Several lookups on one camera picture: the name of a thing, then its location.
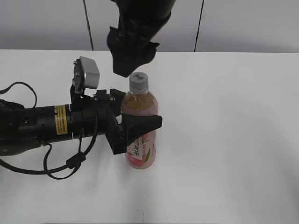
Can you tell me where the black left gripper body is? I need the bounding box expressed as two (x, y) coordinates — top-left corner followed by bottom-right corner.
(69, 88), (127, 155)

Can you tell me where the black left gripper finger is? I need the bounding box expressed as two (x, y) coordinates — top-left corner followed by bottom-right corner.
(109, 89), (126, 110)
(121, 113), (163, 146)

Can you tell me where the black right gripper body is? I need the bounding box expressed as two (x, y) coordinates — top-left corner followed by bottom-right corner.
(107, 27), (159, 77)

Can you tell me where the white bottle cap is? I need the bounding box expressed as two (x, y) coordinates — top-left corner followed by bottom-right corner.
(129, 72), (149, 91)

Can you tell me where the pink peach tea bottle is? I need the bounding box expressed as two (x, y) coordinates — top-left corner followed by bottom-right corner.
(121, 91), (158, 169)

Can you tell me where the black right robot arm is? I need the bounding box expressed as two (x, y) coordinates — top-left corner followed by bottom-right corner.
(107, 0), (175, 77)

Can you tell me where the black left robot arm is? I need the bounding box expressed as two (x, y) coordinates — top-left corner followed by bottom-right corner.
(0, 89), (162, 156)

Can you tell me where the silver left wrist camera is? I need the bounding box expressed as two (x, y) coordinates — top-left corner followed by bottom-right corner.
(72, 56), (100, 95)

